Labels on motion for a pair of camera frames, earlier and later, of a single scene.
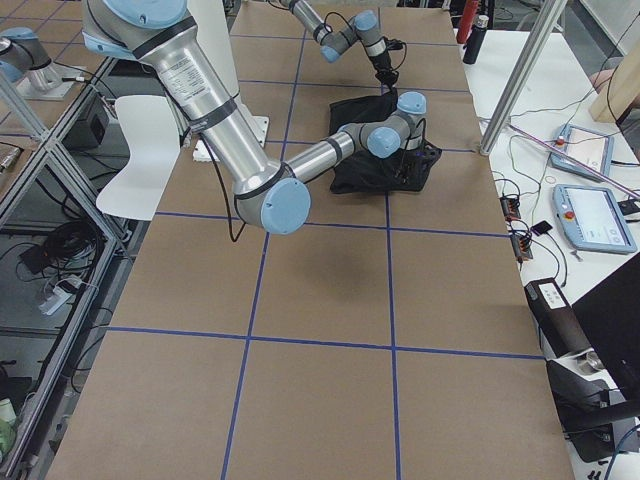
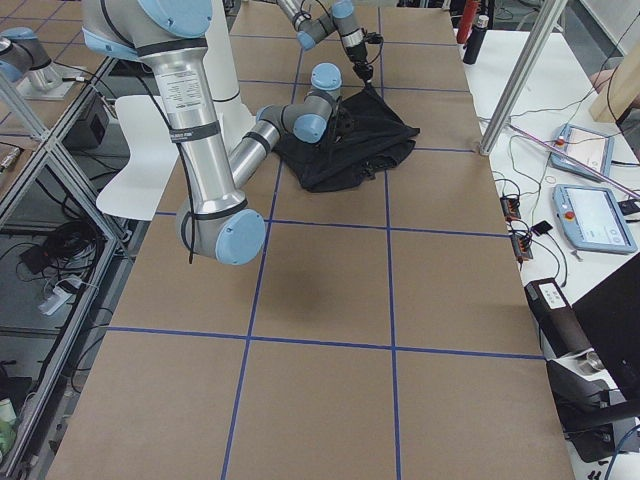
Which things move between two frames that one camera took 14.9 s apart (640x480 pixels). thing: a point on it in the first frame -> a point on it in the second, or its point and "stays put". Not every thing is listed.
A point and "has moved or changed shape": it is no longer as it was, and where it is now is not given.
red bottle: (466, 21) stays put
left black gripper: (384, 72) -> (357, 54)
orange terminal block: (510, 207) stays put
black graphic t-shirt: (364, 171) has moved or changed shape
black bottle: (475, 39) stays put
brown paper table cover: (388, 336) stays put
